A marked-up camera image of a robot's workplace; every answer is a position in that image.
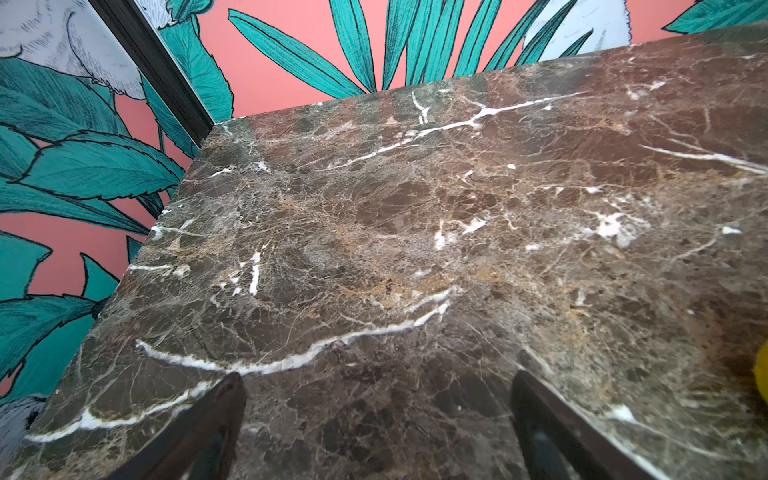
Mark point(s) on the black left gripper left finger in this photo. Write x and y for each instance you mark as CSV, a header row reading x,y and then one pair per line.
x,y
199,444

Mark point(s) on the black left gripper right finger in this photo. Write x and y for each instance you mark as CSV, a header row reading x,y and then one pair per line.
x,y
557,442

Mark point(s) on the yellow fake apple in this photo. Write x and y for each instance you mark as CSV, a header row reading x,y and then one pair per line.
x,y
760,371

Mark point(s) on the black corner frame post left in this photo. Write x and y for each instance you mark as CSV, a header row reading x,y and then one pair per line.
x,y
145,47

